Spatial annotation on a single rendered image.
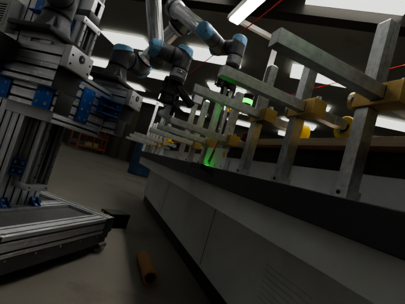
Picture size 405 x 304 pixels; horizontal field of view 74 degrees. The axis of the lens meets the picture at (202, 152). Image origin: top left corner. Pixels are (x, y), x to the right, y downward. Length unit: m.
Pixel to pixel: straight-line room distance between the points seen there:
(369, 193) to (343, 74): 0.42
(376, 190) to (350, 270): 0.31
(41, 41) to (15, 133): 0.48
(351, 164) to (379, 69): 0.23
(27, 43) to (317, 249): 1.29
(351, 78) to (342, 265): 0.40
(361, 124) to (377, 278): 0.33
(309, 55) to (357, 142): 0.25
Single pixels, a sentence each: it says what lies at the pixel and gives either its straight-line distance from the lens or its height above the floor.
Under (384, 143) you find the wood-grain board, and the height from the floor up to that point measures 0.88.
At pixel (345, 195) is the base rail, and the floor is 0.71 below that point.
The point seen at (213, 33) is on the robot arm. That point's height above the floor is 1.30.
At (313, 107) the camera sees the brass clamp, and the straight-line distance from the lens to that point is 0.87.
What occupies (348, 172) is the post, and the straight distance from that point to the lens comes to 0.71.
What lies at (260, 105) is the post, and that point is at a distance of 1.14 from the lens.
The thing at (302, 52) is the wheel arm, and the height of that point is 0.94.
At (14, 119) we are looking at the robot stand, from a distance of 1.61.
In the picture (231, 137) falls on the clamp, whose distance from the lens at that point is 1.27.
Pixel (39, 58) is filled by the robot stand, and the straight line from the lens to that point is 1.32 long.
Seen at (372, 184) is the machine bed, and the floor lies 0.77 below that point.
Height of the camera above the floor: 0.67
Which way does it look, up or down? 4 degrees up
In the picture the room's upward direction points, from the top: 17 degrees clockwise
